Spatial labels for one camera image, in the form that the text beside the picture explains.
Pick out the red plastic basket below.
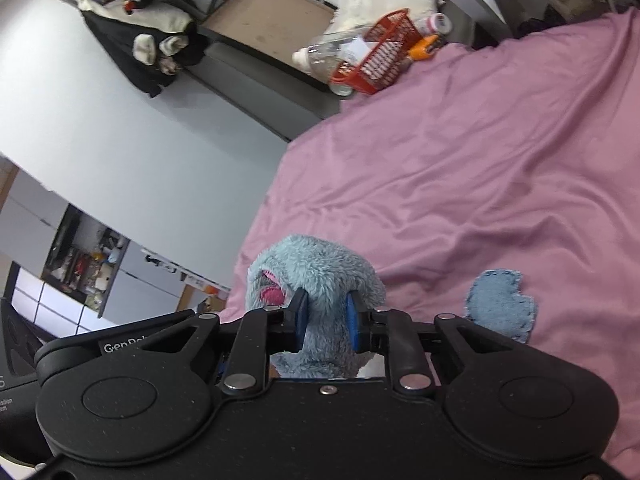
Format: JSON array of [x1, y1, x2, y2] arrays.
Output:
[[331, 8, 424, 96]]

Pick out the white bottle with pink cap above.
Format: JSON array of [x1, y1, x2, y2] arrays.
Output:
[[415, 12, 454, 36]]

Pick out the pink bed sheet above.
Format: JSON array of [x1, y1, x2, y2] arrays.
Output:
[[219, 7, 640, 478]]

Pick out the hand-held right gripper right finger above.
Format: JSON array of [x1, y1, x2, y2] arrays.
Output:
[[346, 290, 532, 394]]

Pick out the orange bottle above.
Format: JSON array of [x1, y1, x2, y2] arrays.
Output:
[[406, 35, 447, 63]]

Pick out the white fluffy blanket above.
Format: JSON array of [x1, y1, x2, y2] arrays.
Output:
[[332, 0, 447, 36]]

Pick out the brown board with black frame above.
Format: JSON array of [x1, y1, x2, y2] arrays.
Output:
[[199, 0, 340, 92]]

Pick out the clear plastic bottle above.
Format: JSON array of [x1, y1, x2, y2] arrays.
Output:
[[292, 30, 371, 97]]

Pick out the black and white garment pile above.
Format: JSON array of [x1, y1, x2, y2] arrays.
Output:
[[74, 0, 210, 99]]

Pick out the blue furry plush toy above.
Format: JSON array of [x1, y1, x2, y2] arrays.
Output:
[[247, 233, 539, 379]]

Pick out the open cabinet shelf with clutter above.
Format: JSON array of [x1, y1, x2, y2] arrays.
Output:
[[42, 204, 132, 319]]

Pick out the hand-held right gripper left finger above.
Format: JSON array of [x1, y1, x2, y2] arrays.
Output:
[[94, 289, 311, 395]]

